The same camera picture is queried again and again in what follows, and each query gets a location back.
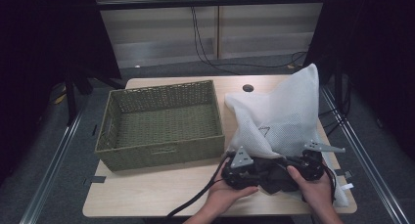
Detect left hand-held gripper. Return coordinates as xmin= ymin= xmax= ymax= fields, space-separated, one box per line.
xmin=220 ymin=146 xmax=262 ymax=191

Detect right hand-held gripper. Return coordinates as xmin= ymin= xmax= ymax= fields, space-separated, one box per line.
xmin=286 ymin=139 xmax=346 ymax=182

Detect white mesh laundry bag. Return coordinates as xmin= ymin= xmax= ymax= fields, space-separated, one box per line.
xmin=223 ymin=63 xmax=350 ymax=208

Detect green woven basket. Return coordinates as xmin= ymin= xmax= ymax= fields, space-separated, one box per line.
xmin=94 ymin=79 xmax=226 ymax=172

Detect person's right hand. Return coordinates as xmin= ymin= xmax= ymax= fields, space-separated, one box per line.
xmin=286 ymin=164 xmax=335 ymax=216

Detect person's left hand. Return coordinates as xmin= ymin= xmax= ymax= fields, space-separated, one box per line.
xmin=205 ymin=178 xmax=260 ymax=218

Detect grey table edge tab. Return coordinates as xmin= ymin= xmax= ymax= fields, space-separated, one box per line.
xmin=336 ymin=169 xmax=354 ymax=181

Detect black metal stand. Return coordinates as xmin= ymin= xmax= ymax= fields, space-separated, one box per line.
xmin=333 ymin=62 xmax=346 ymax=115
xmin=64 ymin=65 xmax=126 ymax=126

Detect black curtain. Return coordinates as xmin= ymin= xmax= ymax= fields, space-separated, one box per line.
xmin=302 ymin=0 xmax=415 ymax=158
xmin=0 ymin=0 xmax=122 ymax=186

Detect black horizontal bar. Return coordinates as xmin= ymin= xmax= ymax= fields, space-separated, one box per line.
xmin=96 ymin=0 xmax=328 ymax=11

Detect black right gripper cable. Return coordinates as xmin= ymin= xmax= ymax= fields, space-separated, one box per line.
xmin=321 ymin=164 xmax=338 ymax=203

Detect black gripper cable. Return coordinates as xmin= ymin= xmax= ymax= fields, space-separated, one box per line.
xmin=165 ymin=151 xmax=237 ymax=219
xmin=321 ymin=164 xmax=338 ymax=203

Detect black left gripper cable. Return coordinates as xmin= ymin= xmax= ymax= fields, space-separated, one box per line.
xmin=165 ymin=151 xmax=237 ymax=219

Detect thin black floor cables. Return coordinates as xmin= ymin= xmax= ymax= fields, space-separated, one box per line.
xmin=318 ymin=76 xmax=352 ymax=135

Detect metal floor rail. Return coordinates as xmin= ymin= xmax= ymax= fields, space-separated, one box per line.
xmin=19 ymin=108 xmax=86 ymax=224
xmin=318 ymin=85 xmax=411 ymax=224

